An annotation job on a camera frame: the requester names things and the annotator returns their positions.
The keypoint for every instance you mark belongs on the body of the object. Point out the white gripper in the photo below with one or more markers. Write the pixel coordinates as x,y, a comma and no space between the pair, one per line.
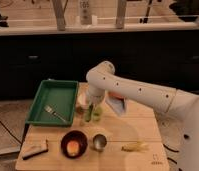
94,95

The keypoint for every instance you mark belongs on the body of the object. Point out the green pepper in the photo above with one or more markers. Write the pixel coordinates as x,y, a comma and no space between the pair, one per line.
89,113

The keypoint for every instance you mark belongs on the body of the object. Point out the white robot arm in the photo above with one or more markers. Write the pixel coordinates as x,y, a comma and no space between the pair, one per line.
171,101

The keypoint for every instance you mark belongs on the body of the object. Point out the white paper cup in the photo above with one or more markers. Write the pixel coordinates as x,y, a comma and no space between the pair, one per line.
82,104

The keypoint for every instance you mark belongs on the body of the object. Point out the green plastic cup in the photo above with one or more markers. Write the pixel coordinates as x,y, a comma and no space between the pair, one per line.
97,112

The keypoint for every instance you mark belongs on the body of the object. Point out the silver metal cup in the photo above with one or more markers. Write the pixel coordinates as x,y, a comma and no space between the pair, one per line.
99,142

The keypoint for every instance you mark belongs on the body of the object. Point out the orange bowl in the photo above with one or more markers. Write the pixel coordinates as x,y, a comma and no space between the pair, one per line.
115,95

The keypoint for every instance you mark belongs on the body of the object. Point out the blue cloth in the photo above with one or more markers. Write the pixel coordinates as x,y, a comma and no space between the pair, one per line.
119,106

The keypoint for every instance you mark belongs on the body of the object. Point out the green plastic tray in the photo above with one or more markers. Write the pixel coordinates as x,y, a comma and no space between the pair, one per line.
61,95

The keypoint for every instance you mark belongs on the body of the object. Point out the dark bowl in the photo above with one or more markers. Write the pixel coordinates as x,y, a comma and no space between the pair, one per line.
78,136

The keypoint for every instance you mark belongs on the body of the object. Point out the silver fork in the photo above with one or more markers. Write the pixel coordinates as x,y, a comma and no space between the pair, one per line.
51,111

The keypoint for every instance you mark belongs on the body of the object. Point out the orange peach fruit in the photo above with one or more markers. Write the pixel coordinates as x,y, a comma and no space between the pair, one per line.
73,148

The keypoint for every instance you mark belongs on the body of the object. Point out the yellow banana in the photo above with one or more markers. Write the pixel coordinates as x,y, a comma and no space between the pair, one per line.
135,147

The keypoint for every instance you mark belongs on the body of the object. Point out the small wooden block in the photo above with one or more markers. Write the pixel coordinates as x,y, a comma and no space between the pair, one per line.
42,145

